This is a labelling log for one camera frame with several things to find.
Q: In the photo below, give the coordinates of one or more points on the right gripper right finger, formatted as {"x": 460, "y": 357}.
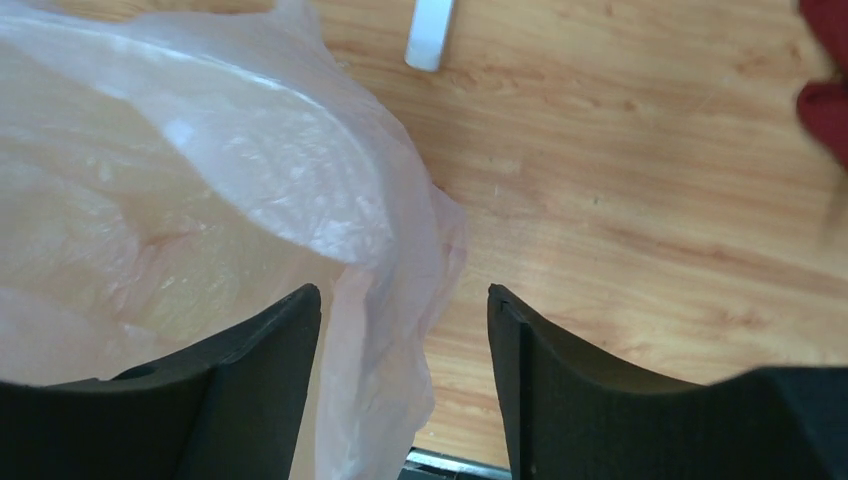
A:
{"x": 574, "y": 411}

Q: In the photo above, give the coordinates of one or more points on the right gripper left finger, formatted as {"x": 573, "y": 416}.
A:
{"x": 227, "y": 407}

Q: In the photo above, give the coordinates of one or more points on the pink plastic trash bag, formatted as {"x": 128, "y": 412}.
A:
{"x": 167, "y": 178}

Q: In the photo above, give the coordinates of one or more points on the clothes rack pole with foot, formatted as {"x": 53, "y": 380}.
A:
{"x": 427, "y": 39}

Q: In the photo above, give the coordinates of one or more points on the aluminium frame rail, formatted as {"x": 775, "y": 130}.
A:
{"x": 422, "y": 464}

